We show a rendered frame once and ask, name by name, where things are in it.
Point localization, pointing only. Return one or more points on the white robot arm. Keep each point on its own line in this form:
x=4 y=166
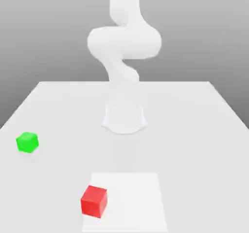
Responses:
x=124 y=42

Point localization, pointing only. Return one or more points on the small green cube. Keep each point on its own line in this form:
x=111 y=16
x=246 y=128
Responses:
x=27 y=142

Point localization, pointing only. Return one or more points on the small red cube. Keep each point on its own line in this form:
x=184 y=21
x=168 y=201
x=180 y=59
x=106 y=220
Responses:
x=93 y=201

